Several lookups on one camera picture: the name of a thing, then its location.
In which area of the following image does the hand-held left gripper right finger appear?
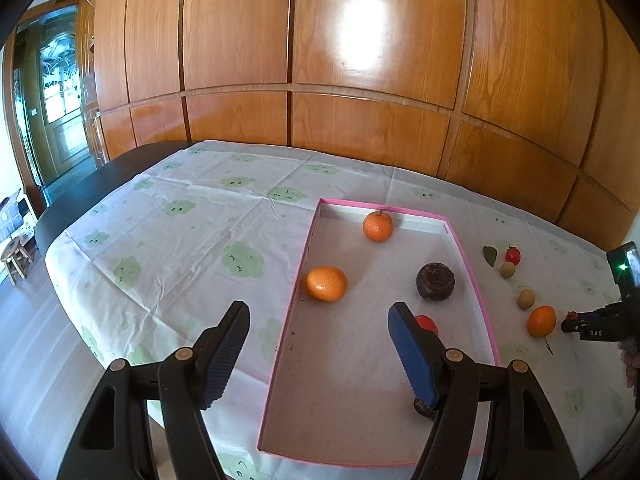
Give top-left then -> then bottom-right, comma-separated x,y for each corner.
388,301 -> 581,480

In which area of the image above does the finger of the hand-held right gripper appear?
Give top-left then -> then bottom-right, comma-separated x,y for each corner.
575,304 -> 623,322
561,320 -> 623,344

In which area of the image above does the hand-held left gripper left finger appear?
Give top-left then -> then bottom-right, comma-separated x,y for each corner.
57,301 -> 251,480

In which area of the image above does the orange tangerine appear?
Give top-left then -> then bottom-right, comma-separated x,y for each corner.
363,210 -> 395,243
305,266 -> 349,303
526,305 -> 557,338

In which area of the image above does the pink shallow box tray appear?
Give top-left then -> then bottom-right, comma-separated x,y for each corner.
256,197 -> 502,470

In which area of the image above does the dark brown round fruit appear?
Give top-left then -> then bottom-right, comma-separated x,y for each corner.
416,262 -> 456,302
414,397 -> 441,421

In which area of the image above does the person's right hand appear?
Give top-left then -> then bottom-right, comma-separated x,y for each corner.
617,337 -> 640,391

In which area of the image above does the white green-printed tablecloth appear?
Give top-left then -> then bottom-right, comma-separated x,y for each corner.
45,139 -> 640,480

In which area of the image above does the small wooden stool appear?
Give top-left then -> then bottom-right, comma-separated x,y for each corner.
1,237 -> 35,286

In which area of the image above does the wooden wardrobe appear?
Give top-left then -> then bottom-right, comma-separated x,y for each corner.
75,0 -> 640,251

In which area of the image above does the wooden glass door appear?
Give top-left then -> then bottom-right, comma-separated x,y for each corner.
14,7 -> 101,193

